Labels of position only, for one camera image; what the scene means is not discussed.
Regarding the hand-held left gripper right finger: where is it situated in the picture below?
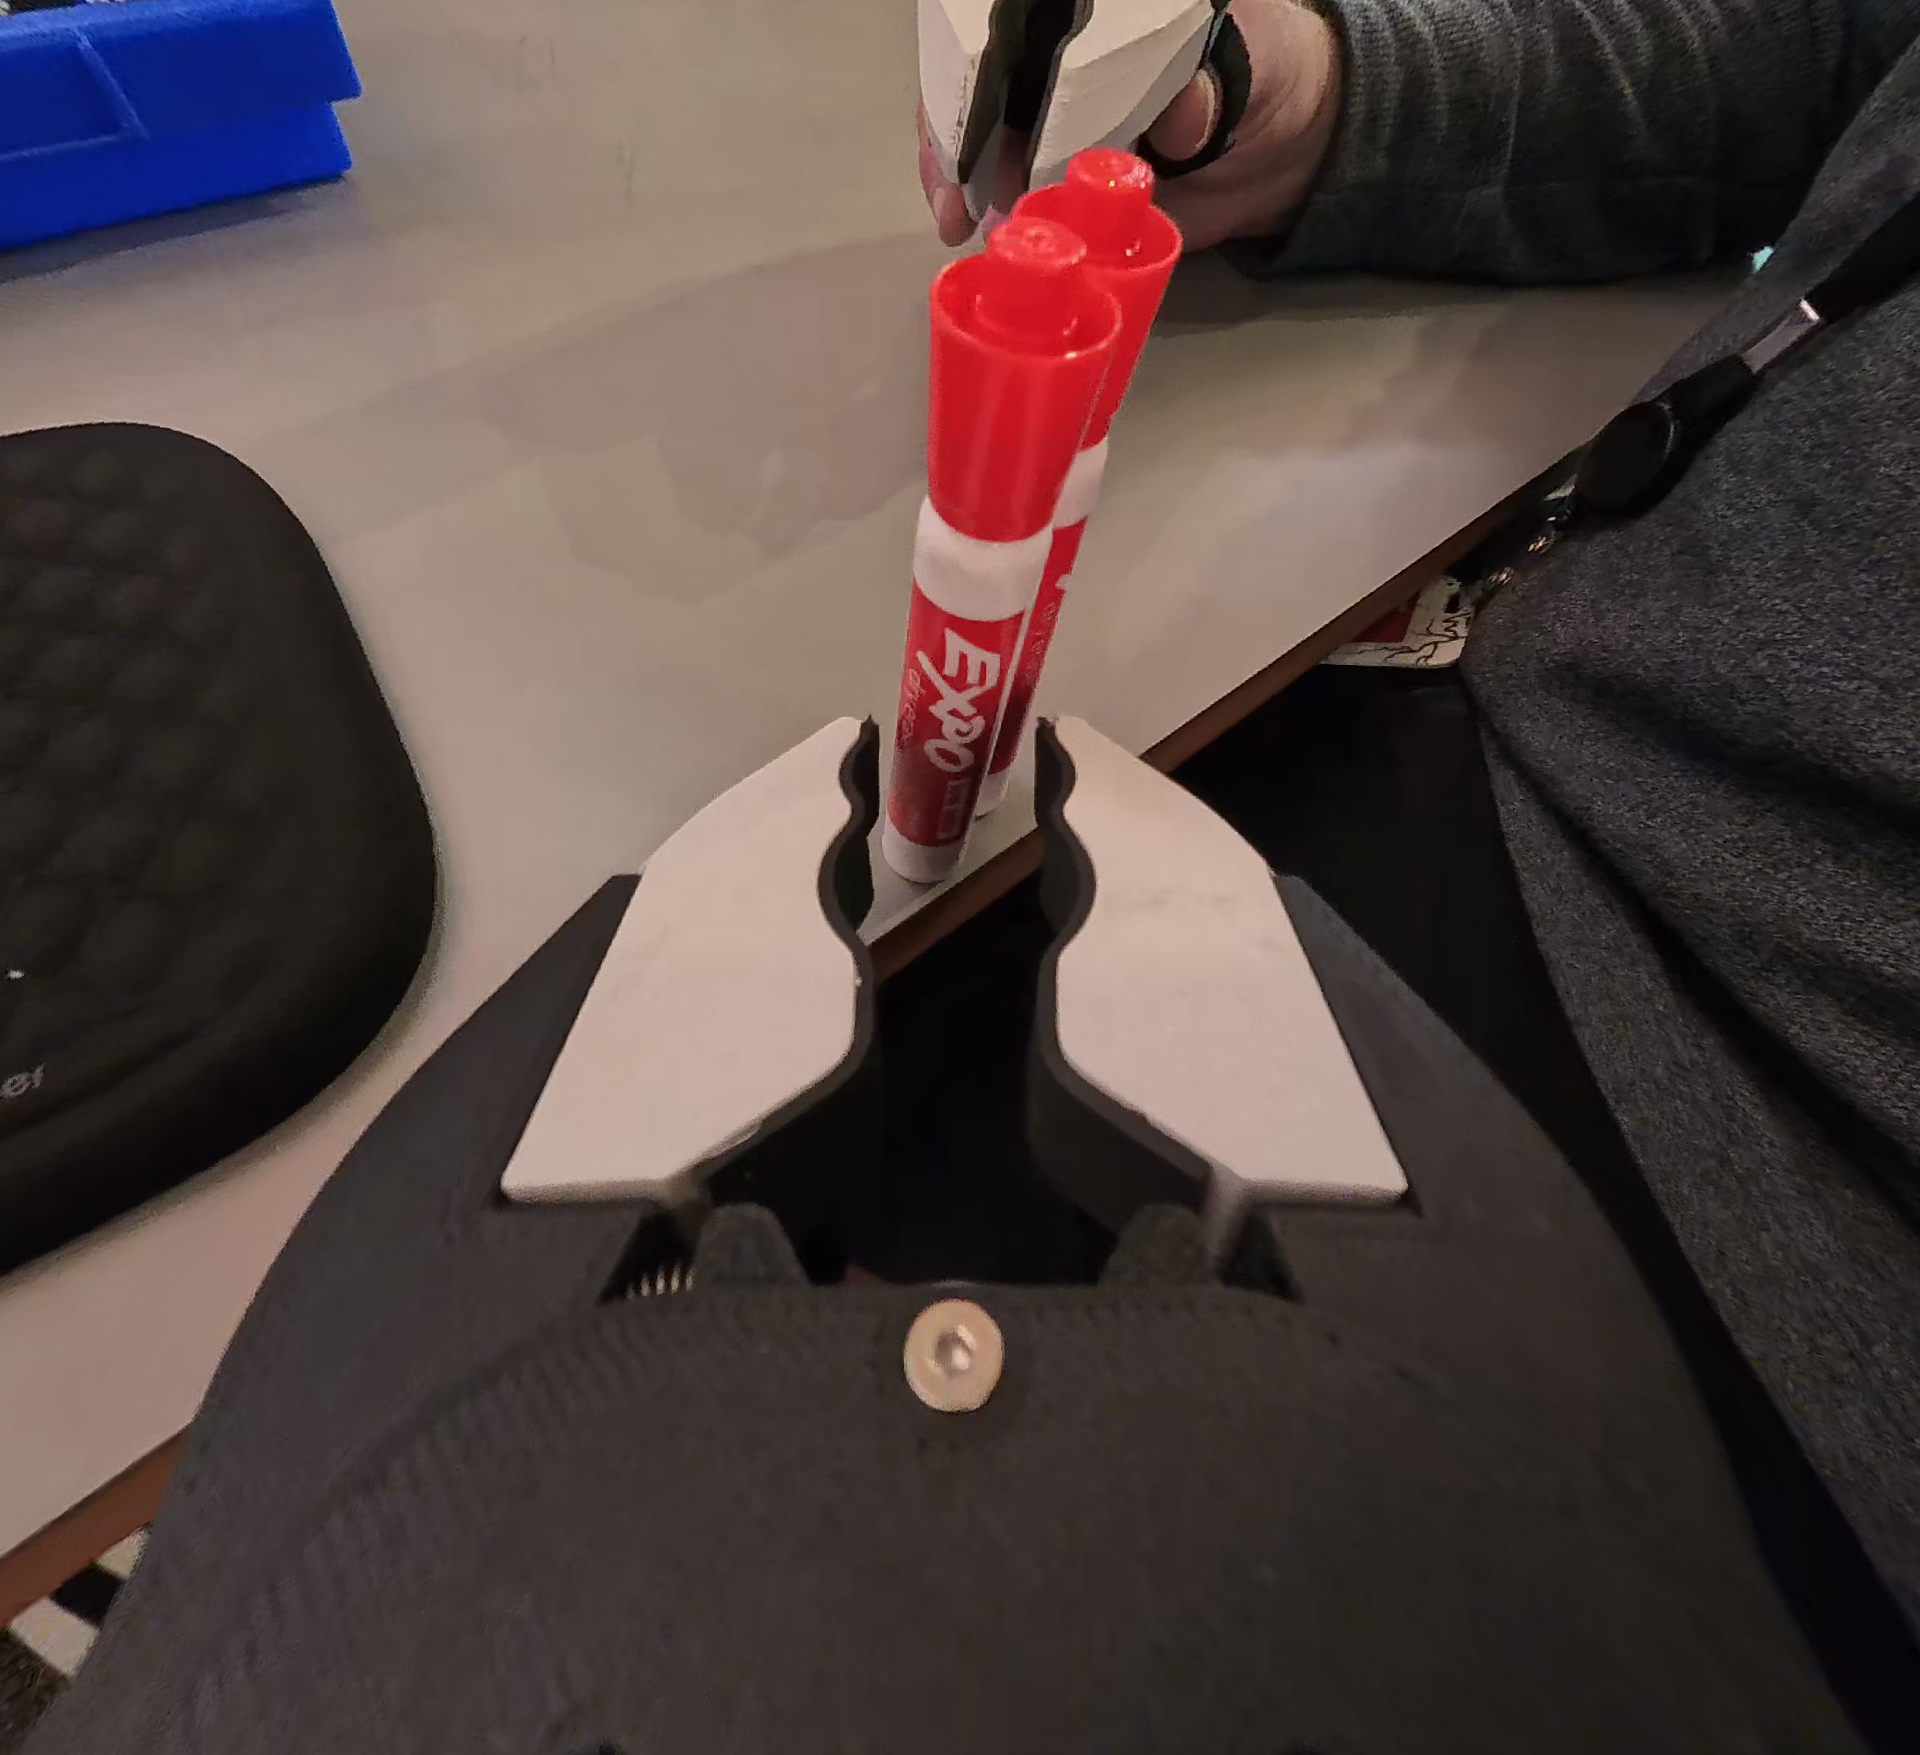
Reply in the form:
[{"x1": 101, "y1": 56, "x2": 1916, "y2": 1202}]
[{"x1": 1026, "y1": 712, "x2": 1417, "y2": 1263}]

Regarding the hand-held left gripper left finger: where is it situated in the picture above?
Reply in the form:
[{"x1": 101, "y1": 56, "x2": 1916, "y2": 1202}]
[{"x1": 498, "y1": 714, "x2": 883, "y2": 1255}]

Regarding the red capped marker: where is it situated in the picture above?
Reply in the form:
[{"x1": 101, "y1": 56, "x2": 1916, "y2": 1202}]
[
  {"x1": 975, "y1": 147, "x2": 1186, "y2": 822},
  {"x1": 879, "y1": 218, "x2": 1125, "y2": 885}
]

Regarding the person's right forearm grey sleeve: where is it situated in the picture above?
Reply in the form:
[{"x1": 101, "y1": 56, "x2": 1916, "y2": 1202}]
[{"x1": 1237, "y1": 0, "x2": 1920, "y2": 290}]

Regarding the person's right hand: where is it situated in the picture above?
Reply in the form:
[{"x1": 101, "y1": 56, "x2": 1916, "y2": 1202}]
[{"x1": 917, "y1": 0, "x2": 1348, "y2": 260}]

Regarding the white printed badge card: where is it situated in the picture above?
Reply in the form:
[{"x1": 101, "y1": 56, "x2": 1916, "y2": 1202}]
[{"x1": 1332, "y1": 568, "x2": 1504, "y2": 673}]

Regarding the person's torso grey sweater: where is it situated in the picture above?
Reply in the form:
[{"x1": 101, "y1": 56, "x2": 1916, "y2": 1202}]
[{"x1": 1463, "y1": 30, "x2": 1920, "y2": 1688}]

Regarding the black padded wrist rest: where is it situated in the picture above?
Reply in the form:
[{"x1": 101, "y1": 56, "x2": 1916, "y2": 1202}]
[{"x1": 0, "y1": 422, "x2": 443, "y2": 1282}]

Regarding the black badge reel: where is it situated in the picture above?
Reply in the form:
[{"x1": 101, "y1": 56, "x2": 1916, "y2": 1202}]
[{"x1": 1572, "y1": 197, "x2": 1920, "y2": 531}]

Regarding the blue plastic bin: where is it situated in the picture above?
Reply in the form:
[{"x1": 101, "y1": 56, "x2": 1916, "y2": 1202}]
[{"x1": 0, "y1": 0, "x2": 363, "y2": 253}]

